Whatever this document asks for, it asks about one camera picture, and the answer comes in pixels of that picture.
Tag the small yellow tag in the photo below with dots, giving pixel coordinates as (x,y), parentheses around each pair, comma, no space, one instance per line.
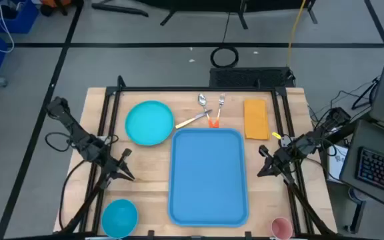
(276,135)

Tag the white printed paper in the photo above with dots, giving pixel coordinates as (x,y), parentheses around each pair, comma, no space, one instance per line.
(337,163)

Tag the orange and black tool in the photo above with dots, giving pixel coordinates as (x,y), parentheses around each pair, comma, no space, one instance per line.
(55,2)

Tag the teal plastic plate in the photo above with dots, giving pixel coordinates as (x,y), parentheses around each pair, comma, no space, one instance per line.
(149,123)

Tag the pink plastic cup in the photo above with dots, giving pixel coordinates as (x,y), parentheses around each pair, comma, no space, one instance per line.
(281,229)

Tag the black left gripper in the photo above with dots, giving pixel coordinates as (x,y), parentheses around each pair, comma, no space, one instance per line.
(112,163)

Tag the orange cloth napkin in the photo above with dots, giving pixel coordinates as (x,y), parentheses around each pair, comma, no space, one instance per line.
(256,120)

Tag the black aluminium table frame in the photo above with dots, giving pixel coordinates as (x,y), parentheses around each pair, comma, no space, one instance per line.
(195,89)

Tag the black floor stand bar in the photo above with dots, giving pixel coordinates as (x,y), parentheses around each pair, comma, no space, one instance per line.
(118,9)

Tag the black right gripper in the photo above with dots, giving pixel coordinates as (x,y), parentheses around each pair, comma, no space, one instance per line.
(282,156)

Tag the blue plastic bowl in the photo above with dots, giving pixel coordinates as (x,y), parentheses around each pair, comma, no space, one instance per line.
(119,218)

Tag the blue plastic tray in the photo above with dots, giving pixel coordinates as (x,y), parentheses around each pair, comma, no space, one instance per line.
(208,176)

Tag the white and blue roll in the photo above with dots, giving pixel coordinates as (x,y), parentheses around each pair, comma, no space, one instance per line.
(355,196)

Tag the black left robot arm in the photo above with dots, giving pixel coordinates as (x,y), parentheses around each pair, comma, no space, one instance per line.
(78,133)

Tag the backlit black keyboard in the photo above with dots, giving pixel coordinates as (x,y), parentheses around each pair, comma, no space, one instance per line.
(378,170)

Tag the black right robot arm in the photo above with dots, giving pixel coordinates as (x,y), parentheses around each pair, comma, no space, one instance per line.
(325,130)

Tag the black desk leg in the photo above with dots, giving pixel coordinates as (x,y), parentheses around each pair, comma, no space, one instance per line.
(357,216)

